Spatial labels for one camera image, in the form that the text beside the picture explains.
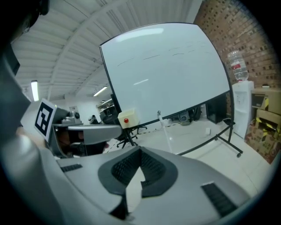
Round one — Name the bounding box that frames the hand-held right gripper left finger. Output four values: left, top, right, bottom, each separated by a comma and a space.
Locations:
56, 145, 141, 220

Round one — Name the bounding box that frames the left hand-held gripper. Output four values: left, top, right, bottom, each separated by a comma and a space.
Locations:
34, 98, 122, 159

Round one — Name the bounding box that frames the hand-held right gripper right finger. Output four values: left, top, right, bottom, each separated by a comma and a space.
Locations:
129, 146, 251, 220

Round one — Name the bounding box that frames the person's left forearm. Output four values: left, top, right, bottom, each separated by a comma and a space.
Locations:
16, 126, 28, 139

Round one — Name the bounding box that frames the person's left hand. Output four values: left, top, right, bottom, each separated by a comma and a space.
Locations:
57, 131, 110, 147

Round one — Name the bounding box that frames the metal storage shelf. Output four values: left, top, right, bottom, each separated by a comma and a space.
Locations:
96, 98, 116, 117

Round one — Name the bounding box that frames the black office chair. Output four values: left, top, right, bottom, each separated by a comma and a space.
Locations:
102, 109, 148, 149

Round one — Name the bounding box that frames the cream box with red button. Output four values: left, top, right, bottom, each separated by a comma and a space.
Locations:
118, 108, 140, 129

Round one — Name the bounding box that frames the long ceiling light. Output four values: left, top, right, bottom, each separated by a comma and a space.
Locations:
30, 80, 40, 102
93, 86, 108, 97

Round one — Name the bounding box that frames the grey round floor fan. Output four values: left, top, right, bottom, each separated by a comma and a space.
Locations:
178, 110, 190, 122

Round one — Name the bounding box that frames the black cabinet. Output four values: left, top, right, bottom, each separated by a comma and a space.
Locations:
205, 93, 229, 124

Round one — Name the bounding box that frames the white water dispenser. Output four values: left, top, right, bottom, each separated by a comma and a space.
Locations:
232, 80, 255, 139

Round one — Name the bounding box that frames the whiteboard on black wheeled stand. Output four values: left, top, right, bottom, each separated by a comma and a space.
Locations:
99, 22, 244, 158

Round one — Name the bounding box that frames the cardboard box with striped tape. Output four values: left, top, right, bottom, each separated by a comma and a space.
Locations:
254, 109, 281, 138

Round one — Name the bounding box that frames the clear water bottle red label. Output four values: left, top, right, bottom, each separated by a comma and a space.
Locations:
227, 50, 249, 82

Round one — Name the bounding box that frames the grey gripper camera module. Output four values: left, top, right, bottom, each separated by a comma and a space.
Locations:
61, 110, 82, 126

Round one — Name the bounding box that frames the black head-mounted camera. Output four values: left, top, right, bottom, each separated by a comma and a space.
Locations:
39, 0, 50, 16

